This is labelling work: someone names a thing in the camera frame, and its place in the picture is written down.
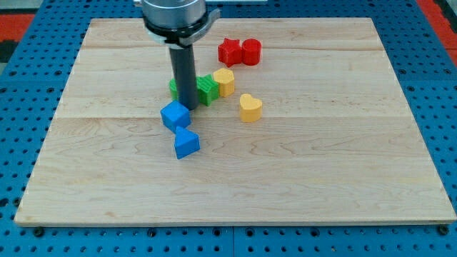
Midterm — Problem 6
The yellow heart block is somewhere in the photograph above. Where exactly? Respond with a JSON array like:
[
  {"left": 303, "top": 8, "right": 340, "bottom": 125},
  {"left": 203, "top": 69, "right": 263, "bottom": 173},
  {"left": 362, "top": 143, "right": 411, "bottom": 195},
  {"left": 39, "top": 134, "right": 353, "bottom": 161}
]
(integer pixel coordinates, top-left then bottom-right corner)
[{"left": 239, "top": 94, "right": 263, "bottom": 123}]

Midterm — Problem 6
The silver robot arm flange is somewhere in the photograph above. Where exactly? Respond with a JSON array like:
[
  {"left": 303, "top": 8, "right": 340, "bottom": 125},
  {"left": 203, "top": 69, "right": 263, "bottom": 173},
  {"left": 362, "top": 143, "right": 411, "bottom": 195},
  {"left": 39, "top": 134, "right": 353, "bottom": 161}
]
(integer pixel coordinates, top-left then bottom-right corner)
[{"left": 141, "top": 0, "right": 221, "bottom": 50}]

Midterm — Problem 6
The green star block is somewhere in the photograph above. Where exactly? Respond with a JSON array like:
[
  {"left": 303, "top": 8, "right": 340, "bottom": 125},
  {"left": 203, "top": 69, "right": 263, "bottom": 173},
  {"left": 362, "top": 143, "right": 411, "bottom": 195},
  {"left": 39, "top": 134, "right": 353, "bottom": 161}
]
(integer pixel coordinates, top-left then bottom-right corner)
[{"left": 196, "top": 74, "right": 219, "bottom": 106}]

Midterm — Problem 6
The blue triangle block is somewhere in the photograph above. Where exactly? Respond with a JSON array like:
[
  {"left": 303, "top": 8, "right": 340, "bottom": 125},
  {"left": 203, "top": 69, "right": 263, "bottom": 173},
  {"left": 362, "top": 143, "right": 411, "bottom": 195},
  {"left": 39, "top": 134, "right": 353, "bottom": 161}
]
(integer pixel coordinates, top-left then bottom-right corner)
[{"left": 174, "top": 126, "right": 200, "bottom": 159}]

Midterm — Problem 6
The yellow hexagon block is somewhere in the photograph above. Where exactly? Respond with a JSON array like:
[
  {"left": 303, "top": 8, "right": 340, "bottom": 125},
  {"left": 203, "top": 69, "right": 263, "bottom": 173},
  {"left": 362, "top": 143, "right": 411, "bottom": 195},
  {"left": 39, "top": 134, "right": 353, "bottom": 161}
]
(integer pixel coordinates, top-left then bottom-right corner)
[{"left": 213, "top": 68, "right": 235, "bottom": 97}]

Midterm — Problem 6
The blue cube block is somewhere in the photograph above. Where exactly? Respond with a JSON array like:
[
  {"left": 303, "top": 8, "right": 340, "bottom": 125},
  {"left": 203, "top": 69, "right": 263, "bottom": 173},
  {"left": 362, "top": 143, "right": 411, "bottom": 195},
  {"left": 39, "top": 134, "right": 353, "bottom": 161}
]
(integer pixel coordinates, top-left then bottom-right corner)
[{"left": 160, "top": 101, "right": 191, "bottom": 133}]

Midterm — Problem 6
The green round block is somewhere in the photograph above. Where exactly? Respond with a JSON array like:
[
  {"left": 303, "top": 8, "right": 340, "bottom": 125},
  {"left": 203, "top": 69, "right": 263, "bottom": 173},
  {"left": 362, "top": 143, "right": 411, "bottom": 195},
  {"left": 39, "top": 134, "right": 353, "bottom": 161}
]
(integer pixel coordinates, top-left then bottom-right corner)
[{"left": 169, "top": 79, "right": 179, "bottom": 101}]

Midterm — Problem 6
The red star block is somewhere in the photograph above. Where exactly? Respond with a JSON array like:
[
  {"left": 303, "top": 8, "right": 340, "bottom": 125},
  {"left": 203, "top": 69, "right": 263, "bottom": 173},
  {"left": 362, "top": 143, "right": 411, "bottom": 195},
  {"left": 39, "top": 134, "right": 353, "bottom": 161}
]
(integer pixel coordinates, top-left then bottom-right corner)
[{"left": 218, "top": 38, "right": 242, "bottom": 67}]

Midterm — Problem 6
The red cylinder block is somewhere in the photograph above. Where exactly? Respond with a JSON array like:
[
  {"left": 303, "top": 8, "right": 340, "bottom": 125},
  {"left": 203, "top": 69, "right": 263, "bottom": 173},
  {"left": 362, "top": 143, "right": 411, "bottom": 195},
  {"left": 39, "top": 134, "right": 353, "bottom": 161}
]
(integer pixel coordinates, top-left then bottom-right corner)
[{"left": 241, "top": 39, "right": 262, "bottom": 66}]

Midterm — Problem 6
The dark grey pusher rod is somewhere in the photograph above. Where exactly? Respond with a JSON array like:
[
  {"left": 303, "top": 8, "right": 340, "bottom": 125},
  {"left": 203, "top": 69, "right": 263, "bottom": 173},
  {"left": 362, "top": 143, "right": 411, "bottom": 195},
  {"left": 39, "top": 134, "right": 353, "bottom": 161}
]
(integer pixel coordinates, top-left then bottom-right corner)
[{"left": 169, "top": 44, "right": 199, "bottom": 111}]

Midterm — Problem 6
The light wooden board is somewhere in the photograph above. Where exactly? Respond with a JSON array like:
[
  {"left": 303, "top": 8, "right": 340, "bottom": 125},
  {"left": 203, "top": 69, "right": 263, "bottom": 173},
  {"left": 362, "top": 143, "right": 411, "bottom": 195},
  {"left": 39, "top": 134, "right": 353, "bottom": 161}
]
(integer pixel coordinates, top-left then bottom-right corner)
[{"left": 15, "top": 18, "right": 456, "bottom": 227}]

